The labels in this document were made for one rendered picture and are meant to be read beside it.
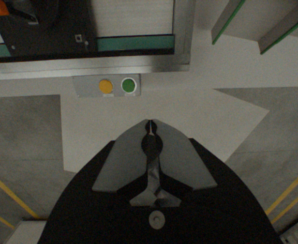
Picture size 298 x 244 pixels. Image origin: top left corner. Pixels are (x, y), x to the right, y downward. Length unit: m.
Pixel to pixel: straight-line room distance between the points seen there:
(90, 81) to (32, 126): 1.83
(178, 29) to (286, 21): 0.22
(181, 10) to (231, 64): 0.28
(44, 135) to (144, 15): 2.01
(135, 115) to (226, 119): 0.43
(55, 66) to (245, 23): 0.50
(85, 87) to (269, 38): 0.49
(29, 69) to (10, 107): 1.72
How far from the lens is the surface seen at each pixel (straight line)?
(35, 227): 4.51
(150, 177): 0.51
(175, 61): 0.39
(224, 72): 0.56
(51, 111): 1.89
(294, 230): 5.89
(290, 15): 0.42
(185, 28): 0.40
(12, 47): 0.51
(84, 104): 0.58
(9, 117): 2.34
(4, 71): 0.58
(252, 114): 0.72
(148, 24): 0.43
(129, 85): 0.38
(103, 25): 0.45
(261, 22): 0.41
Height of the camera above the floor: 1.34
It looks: 61 degrees down
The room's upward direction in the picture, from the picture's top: 179 degrees clockwise
